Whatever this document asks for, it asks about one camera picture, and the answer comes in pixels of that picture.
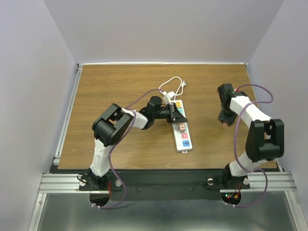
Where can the brown pink charger plug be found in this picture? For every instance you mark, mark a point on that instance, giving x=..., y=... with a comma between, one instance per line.
x=182, y=127

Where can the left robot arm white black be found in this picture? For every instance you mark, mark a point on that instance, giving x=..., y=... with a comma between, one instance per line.
x=115, y=123

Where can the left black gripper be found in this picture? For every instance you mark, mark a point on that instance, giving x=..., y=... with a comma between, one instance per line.
x=174, y=114

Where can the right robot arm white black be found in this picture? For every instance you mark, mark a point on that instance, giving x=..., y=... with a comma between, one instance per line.
x=265, y=139

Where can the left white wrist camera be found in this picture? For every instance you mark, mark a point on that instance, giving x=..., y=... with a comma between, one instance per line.
x=167, y=98

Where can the teal charger plug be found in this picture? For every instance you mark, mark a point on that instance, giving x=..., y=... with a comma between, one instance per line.
x=181, y=111

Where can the white power strip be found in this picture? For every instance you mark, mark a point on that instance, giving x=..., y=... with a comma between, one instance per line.
x=182, y=139

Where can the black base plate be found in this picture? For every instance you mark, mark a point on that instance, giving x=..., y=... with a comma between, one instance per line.
x=125, y=185

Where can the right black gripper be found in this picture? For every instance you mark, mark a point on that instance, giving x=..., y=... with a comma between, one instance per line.
x=223, y=117

